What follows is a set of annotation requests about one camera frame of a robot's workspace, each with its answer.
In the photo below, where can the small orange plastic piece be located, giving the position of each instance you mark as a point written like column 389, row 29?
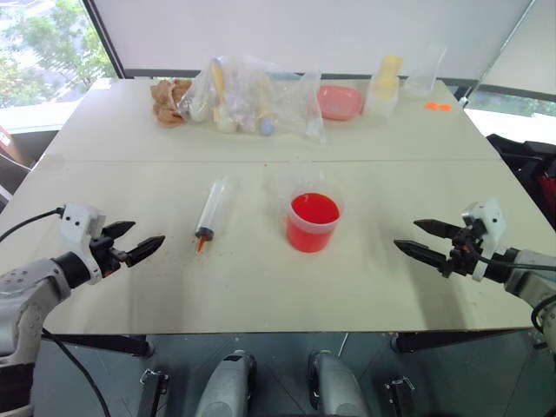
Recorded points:
column 435, row 105

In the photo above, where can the clear bag of baby items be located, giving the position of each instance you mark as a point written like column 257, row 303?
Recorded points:
column 228, row 93

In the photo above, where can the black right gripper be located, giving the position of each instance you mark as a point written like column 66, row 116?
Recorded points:
column 465, row 252

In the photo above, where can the black bag with red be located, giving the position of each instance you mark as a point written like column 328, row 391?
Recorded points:
column 527, row 174

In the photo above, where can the clear empty plastic bag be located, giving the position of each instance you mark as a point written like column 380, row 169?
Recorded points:
column 310, row 110

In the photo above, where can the brown plush toy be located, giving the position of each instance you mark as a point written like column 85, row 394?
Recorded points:
column 167, row 102

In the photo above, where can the black metal table clamp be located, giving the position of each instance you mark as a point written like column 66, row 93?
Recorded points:
column 152, row 391
column 399, row 395

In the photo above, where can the clear baby bottle yellow top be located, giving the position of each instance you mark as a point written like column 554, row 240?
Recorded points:
column 384, row 89

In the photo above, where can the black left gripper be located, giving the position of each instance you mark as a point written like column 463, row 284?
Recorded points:
column 106, row 254

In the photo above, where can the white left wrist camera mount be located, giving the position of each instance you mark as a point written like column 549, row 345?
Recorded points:
column 77, row 223

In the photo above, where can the clear syringe with orange tip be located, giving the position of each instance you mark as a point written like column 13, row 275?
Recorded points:
column 213, row 206

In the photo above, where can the cup of red liquid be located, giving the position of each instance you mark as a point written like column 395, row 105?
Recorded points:
column 313, row 226

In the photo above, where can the clear measuring beaker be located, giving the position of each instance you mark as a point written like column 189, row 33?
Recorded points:
column 423, row 74

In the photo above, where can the black table frame bar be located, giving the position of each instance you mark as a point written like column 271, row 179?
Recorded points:
column 108, row 344
column 456, row 341

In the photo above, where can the black window frame post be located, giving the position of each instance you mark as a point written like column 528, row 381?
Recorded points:
column 104, row 37

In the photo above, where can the grey rounded robot leg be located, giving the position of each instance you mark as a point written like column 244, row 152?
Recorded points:
column 336, row 386
column 226, row 386

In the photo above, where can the pink plastic bowl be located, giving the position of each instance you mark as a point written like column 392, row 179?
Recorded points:
column 341, row 102

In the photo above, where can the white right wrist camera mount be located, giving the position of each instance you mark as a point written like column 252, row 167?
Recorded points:
column 493, row 217

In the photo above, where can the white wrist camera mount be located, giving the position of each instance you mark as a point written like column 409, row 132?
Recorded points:
column 493, row 217
column 77, row 223

